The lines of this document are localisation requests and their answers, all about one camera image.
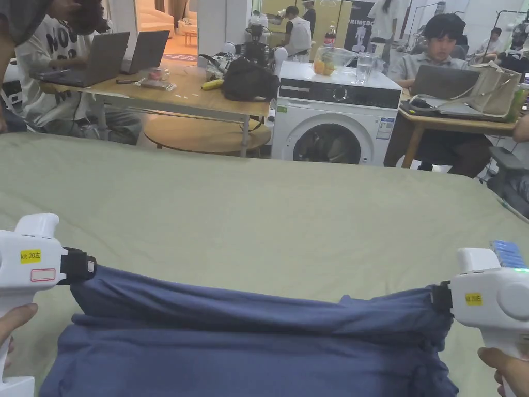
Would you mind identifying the person's right hand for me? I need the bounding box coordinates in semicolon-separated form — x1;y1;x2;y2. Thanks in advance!
477;346;529;397

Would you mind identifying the black and white robot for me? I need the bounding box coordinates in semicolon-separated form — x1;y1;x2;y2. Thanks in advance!
224;13;289;68

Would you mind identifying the wooden table with laptops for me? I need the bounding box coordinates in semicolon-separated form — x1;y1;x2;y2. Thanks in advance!
30;29;281;158

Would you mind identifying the person's left hand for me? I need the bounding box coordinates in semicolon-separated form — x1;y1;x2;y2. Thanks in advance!
0;302;39;370

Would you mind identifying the white washing machine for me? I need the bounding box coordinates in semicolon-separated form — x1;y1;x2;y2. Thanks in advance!
270;20;403;167

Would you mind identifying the wooden table with beige bag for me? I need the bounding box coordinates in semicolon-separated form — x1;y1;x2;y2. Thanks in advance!
398;61;522;170

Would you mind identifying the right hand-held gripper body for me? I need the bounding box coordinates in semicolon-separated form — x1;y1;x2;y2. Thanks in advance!
429;239;529;397

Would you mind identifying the bed with pale green sheet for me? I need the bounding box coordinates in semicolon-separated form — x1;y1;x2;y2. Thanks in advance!
0;132;529;397

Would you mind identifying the dark blue shirt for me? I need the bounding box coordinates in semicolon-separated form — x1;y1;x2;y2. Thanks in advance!
39;264;460;397

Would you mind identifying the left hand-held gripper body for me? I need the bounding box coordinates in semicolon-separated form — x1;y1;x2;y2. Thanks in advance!
0;212;98;397

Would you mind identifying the round low wooden table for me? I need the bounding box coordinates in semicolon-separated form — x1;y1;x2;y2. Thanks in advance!
144;116;272;158

